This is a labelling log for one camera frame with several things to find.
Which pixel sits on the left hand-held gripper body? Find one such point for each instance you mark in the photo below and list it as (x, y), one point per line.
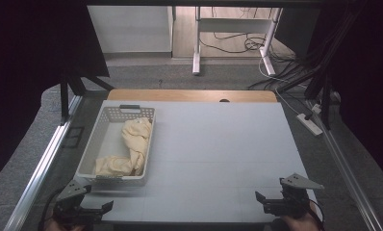
(71, 205)

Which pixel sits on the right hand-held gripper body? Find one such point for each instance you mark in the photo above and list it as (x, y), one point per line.
(290, 200)

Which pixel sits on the white perforated plastic basket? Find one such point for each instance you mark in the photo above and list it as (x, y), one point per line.
(107, 141)

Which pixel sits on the pale yellow cloth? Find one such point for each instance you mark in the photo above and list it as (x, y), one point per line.
(136, 134)

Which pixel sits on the person's right hand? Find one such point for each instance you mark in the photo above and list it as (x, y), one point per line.
(300, 224)

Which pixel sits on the person's left hand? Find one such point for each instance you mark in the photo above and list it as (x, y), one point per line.
(56, 226)

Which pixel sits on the dark square floor plate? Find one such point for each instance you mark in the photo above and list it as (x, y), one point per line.
(73, 137)

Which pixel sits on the white power strip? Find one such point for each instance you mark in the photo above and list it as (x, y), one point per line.
(309, 124)

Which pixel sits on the white table cover sheet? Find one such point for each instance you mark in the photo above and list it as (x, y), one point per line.
(212, 154)

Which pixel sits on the black metal stand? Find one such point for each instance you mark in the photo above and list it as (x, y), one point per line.
(326, 96)
(64, 102)

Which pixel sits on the wooden table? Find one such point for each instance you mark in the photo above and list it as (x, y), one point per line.
(186, 95)

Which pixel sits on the dark curtain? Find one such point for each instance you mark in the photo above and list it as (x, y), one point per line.
(372, 80)
(26, 64)

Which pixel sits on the white cabinet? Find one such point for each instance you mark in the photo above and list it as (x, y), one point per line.
(132, 29)

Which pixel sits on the aluminium rail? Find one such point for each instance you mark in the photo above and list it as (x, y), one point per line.
(38, 174)
(346, 173)

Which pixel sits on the white desk frame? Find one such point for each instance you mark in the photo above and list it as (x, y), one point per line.
(233, 25)

